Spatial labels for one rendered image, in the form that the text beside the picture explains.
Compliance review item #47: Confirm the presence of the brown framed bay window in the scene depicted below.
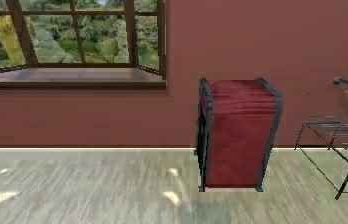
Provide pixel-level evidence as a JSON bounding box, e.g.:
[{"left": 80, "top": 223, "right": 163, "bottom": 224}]
[{"left": 0, "top": 0, "right": 168, "bottom": 90}]

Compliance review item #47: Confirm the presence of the black metal wire rack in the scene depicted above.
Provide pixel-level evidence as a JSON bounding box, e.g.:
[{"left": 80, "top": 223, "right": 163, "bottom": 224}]
[{"left": 293, "top": 76, "right": 348, "bottom": 201}]

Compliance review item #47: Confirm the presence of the red laundry hamper black frame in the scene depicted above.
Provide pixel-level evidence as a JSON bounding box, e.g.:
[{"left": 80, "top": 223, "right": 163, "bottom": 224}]
[{"left": 194, "top": 77, "right": 284, "bottom": 193}]

